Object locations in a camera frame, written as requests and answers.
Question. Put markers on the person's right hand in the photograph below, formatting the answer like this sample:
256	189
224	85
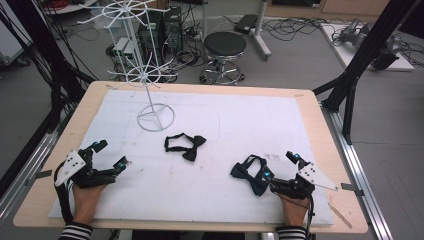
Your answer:
295	210

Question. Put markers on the black frame beam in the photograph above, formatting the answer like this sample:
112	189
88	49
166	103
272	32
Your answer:
23	158

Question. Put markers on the white equipment box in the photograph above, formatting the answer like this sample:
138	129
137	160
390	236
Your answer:
122	50

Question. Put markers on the aluminium rail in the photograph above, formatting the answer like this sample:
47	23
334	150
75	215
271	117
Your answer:
26	170
360	173

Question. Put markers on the black bow tie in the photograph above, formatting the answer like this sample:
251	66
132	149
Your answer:
255	183
190	151

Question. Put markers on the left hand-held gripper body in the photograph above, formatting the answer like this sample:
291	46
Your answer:
70	165

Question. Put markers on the black flat box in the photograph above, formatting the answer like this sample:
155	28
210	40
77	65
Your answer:
246	23

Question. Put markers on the white floor platform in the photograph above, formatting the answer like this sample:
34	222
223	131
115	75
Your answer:
353	56

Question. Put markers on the grey robot device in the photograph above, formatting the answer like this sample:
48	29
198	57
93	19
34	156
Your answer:
353	33

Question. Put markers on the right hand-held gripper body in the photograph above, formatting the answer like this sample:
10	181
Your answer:
315	176

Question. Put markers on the black computer tower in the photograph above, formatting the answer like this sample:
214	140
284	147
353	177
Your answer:
151	36
173	30

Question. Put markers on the metal table bracket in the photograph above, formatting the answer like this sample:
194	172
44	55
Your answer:
352	189
38	176

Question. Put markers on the person's left hand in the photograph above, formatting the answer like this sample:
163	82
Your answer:
86	203

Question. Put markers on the thin wooden stick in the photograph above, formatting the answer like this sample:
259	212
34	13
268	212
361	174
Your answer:
340	215

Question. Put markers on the white foam mat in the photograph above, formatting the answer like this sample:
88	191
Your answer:
206	186

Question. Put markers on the black round stool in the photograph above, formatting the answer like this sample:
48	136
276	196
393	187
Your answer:
225	43

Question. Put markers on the white stand post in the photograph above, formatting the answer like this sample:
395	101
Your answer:
260	33

